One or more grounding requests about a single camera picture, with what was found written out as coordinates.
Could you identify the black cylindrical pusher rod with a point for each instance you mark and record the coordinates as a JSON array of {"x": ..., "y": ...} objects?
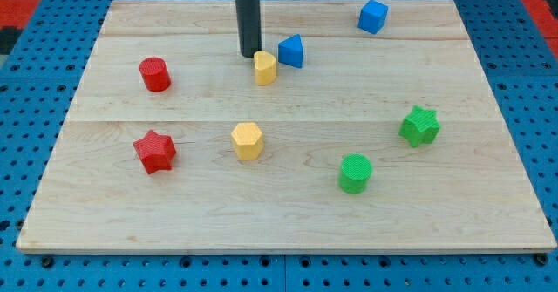
[{"x": 248, "y": 17}]

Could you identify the yellow heart block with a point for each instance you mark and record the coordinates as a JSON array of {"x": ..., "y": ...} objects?
[{"x": 265, "y": 66}]

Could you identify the yellow hexagon block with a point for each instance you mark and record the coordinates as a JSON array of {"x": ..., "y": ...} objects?
[{"x": 247, "y": 140}]

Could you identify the blue triangle block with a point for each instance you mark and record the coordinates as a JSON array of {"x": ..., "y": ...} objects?
[{"x": 290, "y": 51}]

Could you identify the red cylinder block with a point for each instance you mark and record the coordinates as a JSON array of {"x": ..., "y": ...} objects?
[{"x": 155, "y": 74}]

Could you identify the blue cube block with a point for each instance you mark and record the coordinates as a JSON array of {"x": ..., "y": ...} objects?
[{"x": 373, "y": 16}]

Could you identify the light wooden board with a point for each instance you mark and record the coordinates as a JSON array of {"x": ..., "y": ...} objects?
[{"x": 465, "y": 193}]

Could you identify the red star block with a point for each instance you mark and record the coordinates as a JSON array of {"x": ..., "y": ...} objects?
[{"x": 155, "y": 151}]

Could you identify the green cylinder block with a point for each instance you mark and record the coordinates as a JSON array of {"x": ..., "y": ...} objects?
[{"x": 355, "y": 171}]

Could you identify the green star block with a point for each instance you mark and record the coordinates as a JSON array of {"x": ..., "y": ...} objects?
[{"x": 420, "y": 126}]

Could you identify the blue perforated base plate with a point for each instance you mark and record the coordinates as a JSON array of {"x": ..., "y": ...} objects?
[{"x": 42, "y": 73}]

